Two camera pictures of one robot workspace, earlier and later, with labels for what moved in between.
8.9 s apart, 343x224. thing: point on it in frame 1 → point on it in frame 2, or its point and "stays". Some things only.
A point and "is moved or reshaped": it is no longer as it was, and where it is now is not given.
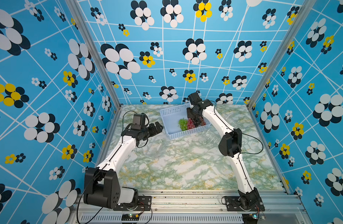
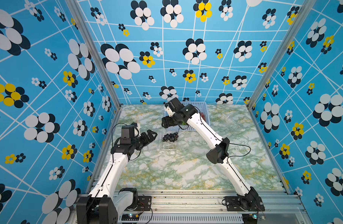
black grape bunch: x=197 y=120 is moved or reshaped
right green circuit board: x=250 y=218 stays
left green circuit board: x=130 y=217 stays
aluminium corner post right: x=306 y=7 stays
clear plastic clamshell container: x=210 y=138 is moved or reshaped
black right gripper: x=188 y=113 → x=166 y=120
